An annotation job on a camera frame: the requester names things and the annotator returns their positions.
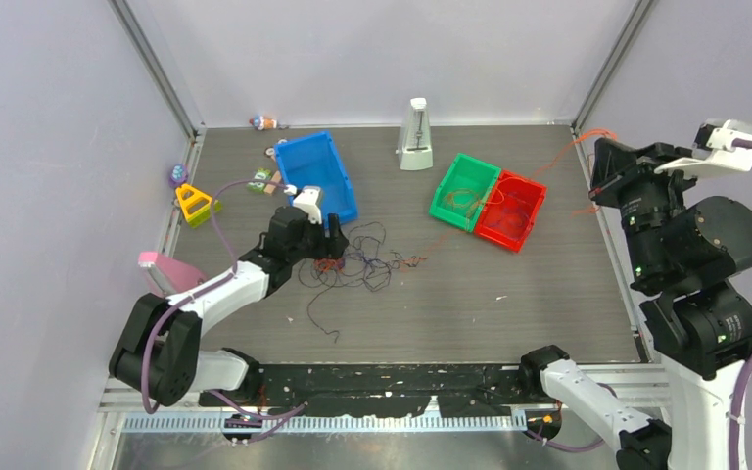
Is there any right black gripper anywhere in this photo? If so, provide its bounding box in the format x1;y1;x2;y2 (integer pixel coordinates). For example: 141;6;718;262
586;136;701;280

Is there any black wire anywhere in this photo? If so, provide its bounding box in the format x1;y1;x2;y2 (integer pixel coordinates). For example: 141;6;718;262
297;220;429;344

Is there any purple wire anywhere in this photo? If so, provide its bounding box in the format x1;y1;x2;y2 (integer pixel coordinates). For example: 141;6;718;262
343;199;537;293

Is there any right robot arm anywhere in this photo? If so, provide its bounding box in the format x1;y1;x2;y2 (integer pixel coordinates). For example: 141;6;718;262
518;137;752;469

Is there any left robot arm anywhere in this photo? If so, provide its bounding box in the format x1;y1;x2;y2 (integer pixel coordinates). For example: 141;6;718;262
108;207;349;413

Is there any blue plastic bin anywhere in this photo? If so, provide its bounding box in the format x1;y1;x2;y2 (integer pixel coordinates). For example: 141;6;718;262
273;130;359;224

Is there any wooden block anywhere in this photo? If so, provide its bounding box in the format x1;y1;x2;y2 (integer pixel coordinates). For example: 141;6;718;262
264;171;282;195

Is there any green toy block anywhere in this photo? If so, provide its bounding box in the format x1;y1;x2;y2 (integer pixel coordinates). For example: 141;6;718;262
247;168;272;194

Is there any small round toy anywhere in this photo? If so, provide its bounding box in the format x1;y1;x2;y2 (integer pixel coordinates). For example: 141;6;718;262
264;138;288;160

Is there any red plastic bin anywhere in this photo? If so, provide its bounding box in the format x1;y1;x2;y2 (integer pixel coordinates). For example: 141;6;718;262
473;169;547;253

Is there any white metronome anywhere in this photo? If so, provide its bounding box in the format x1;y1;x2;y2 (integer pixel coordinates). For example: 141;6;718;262
396;97;433;171

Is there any green plastic bin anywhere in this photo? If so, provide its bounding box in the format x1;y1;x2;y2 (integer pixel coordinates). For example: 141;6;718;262
429;154;501;233

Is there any yellow triangle toy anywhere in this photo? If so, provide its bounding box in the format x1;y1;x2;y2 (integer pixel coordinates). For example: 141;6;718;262
175;183;222;228

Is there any small figurine toy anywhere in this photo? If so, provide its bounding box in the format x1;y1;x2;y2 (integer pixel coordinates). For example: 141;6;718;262
248;115;280;131

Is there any purple round toy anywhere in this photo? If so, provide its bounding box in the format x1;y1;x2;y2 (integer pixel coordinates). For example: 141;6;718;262
168;164;189;189

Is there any pink stand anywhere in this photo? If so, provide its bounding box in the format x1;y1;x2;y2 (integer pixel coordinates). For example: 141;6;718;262
138;252;208;297

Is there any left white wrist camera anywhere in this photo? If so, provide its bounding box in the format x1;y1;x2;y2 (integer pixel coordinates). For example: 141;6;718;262
284;184;323;225

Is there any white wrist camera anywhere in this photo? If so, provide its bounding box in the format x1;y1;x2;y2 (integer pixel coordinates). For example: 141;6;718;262
654;118;752;179
284;184;323;225

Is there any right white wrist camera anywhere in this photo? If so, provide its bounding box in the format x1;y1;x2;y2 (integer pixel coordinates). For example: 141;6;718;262
654;118;752;179

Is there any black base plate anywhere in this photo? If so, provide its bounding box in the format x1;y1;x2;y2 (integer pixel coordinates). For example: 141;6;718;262
224;363;558;418

